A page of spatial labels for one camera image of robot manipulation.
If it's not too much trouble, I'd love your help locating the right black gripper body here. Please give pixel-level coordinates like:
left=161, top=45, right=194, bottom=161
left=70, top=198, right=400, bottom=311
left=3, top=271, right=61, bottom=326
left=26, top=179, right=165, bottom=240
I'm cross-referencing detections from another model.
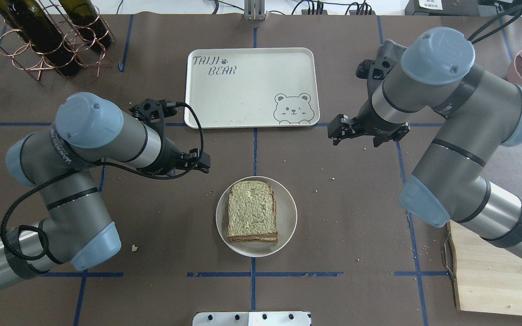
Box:
left=348, top=101, right=411, bottom=147

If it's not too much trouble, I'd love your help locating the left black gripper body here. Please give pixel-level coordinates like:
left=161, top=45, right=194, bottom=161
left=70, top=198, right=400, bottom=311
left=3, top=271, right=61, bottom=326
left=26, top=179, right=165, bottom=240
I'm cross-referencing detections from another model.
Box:
left=150, top=138, right=198, bottom=176

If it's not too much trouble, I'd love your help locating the bread slice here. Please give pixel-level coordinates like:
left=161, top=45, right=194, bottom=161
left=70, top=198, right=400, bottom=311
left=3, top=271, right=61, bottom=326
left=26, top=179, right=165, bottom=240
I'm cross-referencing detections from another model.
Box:
left=227, top=235, right=278, bottom=243
left=227, top=180, right=278, bottom=237

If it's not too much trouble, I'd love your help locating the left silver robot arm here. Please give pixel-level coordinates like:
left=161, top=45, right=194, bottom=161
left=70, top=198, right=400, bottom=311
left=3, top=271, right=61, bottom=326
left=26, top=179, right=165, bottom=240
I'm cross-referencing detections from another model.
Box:
left=0, top=91, right=211, bottom=290

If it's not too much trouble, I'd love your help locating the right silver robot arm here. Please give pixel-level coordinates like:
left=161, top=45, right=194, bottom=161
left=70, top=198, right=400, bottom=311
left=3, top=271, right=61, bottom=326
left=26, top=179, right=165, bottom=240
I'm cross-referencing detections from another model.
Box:
left=328, top=27, right=522, bottom=258

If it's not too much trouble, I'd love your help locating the white bear tray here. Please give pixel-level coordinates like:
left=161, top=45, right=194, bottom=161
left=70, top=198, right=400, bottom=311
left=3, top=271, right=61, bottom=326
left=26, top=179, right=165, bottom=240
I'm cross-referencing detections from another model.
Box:
left=184, top=48, right=320, bottom=129

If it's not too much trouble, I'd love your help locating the grey folded cloth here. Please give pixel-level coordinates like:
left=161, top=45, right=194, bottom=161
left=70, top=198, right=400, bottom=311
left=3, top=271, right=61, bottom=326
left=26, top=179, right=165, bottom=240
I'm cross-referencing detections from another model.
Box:
left=380, top=39, right=408, bottom=62

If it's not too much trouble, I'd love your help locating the bread slice under egg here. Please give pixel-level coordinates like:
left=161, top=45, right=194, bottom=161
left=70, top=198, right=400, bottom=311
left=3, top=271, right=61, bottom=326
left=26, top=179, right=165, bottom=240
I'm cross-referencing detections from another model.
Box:
left=227, top=235, right=278, bottom=243

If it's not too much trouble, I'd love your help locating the black box device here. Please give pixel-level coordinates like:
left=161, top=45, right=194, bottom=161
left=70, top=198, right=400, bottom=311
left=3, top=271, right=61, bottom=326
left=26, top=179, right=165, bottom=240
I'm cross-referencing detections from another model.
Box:
left=404, top=0, right=480, bottom=16

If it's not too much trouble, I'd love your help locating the dark wine bottle right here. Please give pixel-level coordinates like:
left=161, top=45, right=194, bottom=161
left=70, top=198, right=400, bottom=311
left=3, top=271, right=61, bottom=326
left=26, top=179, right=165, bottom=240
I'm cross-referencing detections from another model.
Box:
left=60, top=0, right=112, bottom=53

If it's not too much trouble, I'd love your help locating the dark wine bottle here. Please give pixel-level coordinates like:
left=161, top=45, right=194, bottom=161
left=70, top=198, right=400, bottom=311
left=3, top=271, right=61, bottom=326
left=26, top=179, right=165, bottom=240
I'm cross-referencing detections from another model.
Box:
left=0, top=0, right=80, bottom=77
left=60, top=0, right=112, bottom=53

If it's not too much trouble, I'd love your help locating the dark wine bottle left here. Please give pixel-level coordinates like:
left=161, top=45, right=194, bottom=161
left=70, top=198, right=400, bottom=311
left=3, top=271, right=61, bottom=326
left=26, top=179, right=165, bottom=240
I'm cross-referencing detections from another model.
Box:
left=0, top=0, right=80, bottom=77

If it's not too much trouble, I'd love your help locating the wooden cutting board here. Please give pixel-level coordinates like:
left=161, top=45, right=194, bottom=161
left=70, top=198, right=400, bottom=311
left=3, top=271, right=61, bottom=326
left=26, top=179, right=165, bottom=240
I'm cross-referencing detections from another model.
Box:
left=447, top=221, right=522, bottom=316

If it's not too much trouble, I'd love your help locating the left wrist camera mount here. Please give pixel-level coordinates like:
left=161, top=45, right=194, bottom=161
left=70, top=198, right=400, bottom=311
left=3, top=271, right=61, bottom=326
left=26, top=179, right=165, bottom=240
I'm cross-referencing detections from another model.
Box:
left=128, top=99, right=184, bottom=123

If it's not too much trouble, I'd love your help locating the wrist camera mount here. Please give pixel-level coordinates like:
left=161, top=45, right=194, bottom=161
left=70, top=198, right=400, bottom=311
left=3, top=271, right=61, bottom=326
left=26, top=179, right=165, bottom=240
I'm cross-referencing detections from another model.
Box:
left=128, top=99, right=184, bottom=123
left=355, top=46, right=398, bottom=97

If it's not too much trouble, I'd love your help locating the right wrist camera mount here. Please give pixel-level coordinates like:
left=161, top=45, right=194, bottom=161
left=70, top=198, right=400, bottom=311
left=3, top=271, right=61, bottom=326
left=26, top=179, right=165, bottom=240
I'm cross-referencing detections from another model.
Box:
left=355, top=46, right=398, bottom=97

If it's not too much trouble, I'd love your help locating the aluminium frame post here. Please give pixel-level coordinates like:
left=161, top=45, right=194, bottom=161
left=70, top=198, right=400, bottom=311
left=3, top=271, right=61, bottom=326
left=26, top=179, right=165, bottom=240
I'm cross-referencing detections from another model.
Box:
left=244, top=0, right=267, bottom=21

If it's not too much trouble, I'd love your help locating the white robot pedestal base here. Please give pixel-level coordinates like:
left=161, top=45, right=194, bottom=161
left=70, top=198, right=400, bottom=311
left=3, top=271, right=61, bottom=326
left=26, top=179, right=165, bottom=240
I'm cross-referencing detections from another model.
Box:
left=192, top=310, right=312, bottom=326

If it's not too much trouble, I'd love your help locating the copper wire bottle rack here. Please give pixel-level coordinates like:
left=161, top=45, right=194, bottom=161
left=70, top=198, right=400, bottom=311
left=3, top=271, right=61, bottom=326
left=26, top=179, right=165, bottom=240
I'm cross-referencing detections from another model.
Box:
left=0, top=0, right=115, bottom=81

